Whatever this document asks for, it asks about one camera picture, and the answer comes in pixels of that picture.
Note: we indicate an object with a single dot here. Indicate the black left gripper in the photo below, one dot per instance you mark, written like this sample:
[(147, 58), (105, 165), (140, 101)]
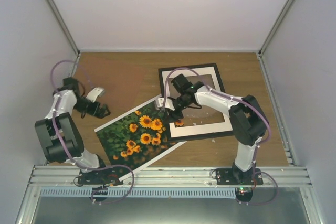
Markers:
[(100, 115)]

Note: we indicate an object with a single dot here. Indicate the white photo mat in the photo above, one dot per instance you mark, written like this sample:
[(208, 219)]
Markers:
[(210, 128)]

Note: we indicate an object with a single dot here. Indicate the black picture frame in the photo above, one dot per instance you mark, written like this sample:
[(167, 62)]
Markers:
[(218, 77)]

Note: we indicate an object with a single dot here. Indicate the aluminium mounting rail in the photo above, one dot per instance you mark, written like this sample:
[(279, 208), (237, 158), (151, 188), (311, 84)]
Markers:
[(290, 176)]

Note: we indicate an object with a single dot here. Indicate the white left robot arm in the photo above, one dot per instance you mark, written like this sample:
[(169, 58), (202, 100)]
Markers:
[(58, 135)]

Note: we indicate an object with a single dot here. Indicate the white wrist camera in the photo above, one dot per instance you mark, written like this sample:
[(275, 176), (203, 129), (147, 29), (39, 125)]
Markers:
[(95, 93), (164, 103)]

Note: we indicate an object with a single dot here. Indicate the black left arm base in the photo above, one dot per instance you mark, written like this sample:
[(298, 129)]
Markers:
[(106, 176)]

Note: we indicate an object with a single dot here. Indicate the grey slotted cable duct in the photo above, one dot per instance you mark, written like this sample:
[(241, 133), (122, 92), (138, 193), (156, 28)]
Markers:
[(138, 192)]

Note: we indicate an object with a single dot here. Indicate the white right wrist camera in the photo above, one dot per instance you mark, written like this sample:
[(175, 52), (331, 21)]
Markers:
[(164, 103)]

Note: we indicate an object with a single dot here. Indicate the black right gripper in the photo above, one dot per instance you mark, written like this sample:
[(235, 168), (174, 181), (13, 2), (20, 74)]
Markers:
[(172, 117)]

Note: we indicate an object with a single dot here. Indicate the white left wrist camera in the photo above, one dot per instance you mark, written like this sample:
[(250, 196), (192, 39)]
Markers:
[(95, 93)]

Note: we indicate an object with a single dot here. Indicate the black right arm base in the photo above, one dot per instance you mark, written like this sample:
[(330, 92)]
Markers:
[(234, 176)]

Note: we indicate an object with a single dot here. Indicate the clear acrylic sheet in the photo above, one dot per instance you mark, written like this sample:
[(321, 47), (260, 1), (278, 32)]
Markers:
[(206, 113)]

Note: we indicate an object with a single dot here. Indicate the brown backing board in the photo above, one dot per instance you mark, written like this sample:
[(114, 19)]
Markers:
[(121, 80)]

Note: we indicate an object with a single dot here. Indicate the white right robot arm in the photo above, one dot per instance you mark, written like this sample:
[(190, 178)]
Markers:
[(249, 123)]

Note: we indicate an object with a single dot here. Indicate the aluminium enclosure frame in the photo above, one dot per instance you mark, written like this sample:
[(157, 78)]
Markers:
[(295, 38)]

